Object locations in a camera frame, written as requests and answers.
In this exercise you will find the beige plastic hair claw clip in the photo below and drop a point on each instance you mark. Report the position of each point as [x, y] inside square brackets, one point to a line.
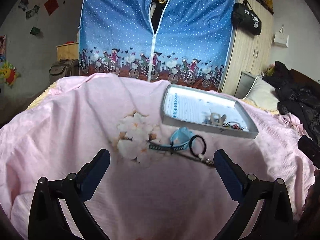
[215, 119]

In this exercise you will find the white grid-lined tray box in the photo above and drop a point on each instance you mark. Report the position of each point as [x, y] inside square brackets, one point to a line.
[188, 107]

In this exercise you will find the pink floral bed sheet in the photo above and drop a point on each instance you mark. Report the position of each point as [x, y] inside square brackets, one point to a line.
[144, 194]

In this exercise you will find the blue bicycle-print fabric wardrobe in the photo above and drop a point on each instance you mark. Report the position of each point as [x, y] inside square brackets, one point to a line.
[185, 42]

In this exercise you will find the dark wooden hair stick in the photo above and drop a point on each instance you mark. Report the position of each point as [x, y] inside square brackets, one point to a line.
[205, 161]

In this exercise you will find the black tote bag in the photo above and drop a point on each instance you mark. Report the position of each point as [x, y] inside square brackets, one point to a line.
[245, 18]

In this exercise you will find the red paper wall square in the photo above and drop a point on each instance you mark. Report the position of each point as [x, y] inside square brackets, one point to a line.
[51, 6]

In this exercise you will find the light wooden wardrobe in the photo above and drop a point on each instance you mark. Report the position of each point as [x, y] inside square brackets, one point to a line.
[248, 53]

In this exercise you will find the yellow wooden box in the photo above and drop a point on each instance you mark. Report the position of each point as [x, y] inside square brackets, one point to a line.
[68, 51]

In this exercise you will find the grey bedside drawer cabinet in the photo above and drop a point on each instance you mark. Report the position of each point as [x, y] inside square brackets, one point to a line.
[244, 85]

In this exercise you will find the black puffer jacket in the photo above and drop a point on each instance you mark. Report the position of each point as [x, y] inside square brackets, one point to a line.
[297, 94]

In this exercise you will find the white pillow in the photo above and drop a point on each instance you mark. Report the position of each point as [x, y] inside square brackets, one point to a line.
[262, 95]

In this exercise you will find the light blue smart watch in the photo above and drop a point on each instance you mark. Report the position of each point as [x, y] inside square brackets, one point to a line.
[179, 141]

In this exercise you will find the colourful cartoon wall sticker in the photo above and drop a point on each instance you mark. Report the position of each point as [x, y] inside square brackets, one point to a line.
[9, 73]

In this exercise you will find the olive green suitcase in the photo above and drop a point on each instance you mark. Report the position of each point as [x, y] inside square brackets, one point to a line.
[63, 68]

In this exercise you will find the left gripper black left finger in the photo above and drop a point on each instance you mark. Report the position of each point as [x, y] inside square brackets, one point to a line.
[79, 187]

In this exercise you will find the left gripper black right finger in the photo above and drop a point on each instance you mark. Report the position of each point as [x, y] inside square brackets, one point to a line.
[241, 189]

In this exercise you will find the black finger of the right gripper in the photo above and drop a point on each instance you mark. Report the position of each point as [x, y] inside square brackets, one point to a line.
[310, 149]

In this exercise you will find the white paper gift bag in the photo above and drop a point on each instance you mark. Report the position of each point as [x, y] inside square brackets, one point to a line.
[281, 39]

